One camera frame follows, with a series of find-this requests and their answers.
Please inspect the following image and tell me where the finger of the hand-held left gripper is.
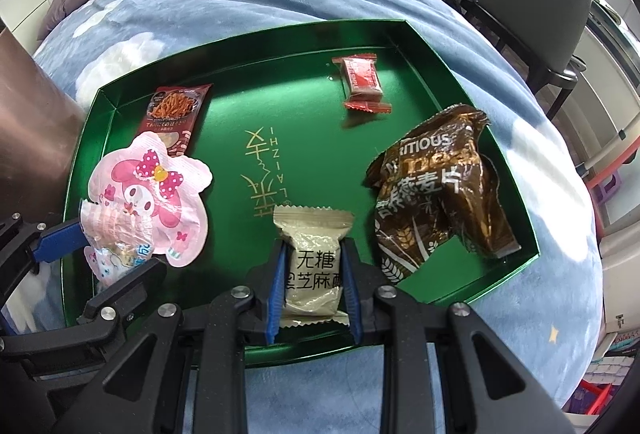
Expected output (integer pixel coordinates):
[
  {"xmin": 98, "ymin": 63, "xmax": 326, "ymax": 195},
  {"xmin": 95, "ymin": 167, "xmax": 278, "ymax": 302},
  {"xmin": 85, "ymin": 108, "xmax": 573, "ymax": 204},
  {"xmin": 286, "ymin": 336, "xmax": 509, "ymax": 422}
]
[
  {"xmin": 0, "ymin": 213, "xmax": 84, "ymax": 315},
  {"xmin": 0, "ymin": 258, "xmax": 169, "ymax": 378}
]

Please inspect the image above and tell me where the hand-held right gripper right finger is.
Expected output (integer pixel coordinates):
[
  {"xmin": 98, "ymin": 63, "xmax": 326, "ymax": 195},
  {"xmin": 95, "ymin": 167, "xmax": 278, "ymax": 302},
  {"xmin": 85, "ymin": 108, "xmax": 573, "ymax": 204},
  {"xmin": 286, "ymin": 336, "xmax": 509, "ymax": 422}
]
[{"xmin": 340, "ymin": 238, "xmax": 576, "ymax": 434}]

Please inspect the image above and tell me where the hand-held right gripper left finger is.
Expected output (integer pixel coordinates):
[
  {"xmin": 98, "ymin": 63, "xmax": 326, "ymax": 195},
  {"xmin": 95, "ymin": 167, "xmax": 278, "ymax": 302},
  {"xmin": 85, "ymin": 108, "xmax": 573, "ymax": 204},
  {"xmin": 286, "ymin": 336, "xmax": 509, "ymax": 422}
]
[{"xmin": 55, "ymin": 239, "xmax": 291, "ymax": 434}]

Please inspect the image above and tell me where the clear cartoon snack packet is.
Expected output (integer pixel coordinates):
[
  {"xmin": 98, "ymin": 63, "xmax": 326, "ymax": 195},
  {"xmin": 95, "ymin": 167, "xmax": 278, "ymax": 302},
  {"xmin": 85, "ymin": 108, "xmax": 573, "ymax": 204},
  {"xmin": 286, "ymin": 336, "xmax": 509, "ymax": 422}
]
[{"xmin": 79, "ymin": 200, "xmax": 157, "ymax": 288}]

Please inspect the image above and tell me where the beige candy packet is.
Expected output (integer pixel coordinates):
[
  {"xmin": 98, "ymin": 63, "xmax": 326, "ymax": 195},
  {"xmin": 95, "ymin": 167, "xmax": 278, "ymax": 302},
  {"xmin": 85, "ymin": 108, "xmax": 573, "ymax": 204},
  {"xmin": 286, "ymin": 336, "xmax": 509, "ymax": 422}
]
[{"xmin": 272, "ymin": 205, "xmax": 355, "ymax": 330}]

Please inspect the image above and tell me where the pink cartoon snack packet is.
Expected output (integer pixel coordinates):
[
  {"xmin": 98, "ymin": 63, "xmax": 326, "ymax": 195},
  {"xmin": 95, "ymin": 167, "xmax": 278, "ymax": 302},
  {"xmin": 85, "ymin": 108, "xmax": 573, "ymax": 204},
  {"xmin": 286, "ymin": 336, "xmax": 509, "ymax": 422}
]
[{"xmin": 87, "ymin": 131, "xmax": 214, "ymax": 271}]

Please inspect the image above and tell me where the brown oat snack packet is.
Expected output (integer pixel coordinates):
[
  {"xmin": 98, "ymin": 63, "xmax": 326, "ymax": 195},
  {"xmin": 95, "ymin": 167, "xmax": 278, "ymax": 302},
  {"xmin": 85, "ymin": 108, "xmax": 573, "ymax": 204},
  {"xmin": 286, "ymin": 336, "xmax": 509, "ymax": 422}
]
[{"xmin": 363, "ymin": 103, "xmax": 522, "ymax": 285}]

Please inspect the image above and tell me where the green tray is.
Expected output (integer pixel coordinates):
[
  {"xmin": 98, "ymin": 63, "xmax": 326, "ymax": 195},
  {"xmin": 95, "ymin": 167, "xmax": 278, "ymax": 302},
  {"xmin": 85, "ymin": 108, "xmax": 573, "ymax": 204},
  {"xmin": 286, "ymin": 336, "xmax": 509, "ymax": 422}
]
[{"xmin": 61, "ymin": 18, "xmax": 542, "ymax": 367}]

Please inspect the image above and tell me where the brown box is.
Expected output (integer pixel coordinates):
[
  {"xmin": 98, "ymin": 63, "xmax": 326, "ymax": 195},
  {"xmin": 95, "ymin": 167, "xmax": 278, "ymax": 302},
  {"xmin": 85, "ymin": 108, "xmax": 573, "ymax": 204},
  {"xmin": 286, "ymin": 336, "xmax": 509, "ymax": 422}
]
[{"xmin": 0, "ymin": 28, "xmax": 89, "ymax": 221}]

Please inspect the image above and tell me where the red noodle snack packet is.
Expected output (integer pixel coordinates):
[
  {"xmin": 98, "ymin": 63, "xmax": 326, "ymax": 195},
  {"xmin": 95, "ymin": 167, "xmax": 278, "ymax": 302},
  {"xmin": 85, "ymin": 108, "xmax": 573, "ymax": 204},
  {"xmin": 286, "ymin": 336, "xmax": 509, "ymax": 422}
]
[{"xmin": 137, "ymin": 84, "xmax": 213, "ymax": 158}]

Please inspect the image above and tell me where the red candy bar packet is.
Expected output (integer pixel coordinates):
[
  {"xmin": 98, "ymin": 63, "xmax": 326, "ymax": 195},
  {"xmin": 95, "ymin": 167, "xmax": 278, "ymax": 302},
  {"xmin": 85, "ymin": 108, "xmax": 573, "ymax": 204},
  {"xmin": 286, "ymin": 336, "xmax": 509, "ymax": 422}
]
[{"xmin": 332, "ymin": 54, "xmax": 393, "ymax": 114}]

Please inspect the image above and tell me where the stack of books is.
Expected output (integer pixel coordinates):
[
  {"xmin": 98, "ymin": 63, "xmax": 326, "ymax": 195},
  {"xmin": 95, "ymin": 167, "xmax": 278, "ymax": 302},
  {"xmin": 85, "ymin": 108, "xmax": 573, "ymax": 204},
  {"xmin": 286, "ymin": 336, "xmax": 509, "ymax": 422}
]
[{"xmin": 564, "ymin": 328, "xmax": 640, "ymax": 416}]

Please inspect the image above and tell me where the red framed board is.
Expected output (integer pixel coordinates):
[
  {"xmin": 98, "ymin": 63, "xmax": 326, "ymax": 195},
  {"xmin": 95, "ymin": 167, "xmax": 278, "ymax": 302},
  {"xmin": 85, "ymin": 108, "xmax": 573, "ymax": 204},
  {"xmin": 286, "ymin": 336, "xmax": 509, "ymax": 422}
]
[{"xmin": 586, "ymin": 146, "xmax": 640, "ymax": 237}]

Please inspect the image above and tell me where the grey chair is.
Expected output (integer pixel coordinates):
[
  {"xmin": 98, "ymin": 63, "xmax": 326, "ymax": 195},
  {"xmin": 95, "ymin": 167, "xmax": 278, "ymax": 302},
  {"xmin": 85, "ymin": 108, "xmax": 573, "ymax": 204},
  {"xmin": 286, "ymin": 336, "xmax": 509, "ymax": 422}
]
[{"xmin": 460, "ymin": 0, "xmax": 594, "ymax": 121}]

